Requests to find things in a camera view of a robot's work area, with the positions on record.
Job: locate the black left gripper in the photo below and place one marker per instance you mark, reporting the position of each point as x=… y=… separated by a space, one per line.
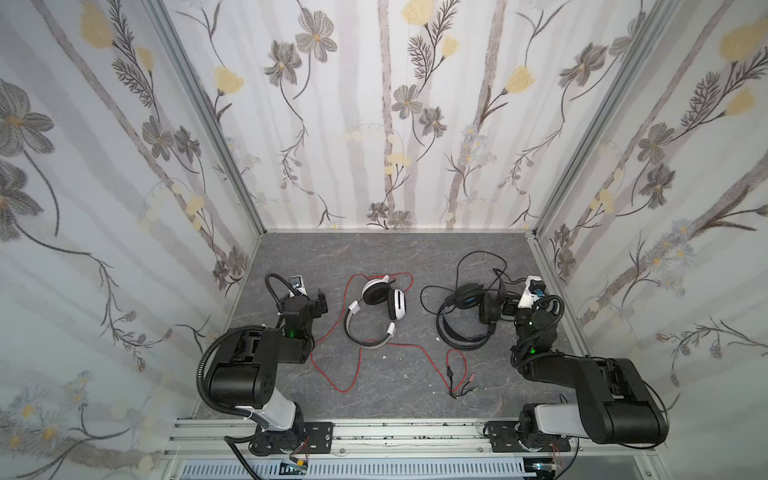
x=315 y=305

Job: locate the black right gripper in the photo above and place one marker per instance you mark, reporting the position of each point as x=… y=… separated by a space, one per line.
x=501 y=308

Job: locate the white black headphones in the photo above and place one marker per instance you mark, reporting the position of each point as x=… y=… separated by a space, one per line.
x=380 y=296

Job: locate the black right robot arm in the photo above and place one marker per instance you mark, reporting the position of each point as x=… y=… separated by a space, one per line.
x=614 y=405

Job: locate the white vented cable duct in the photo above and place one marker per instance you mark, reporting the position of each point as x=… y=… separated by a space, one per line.
x=414 y=468

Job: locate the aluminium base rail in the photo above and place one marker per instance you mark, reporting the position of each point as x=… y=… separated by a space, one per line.
x=395 y=439

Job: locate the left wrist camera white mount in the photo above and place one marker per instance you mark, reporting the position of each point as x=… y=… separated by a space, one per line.
x=297 y=282

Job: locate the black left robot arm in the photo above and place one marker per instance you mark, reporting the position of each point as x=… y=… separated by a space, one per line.
x=237 y=374

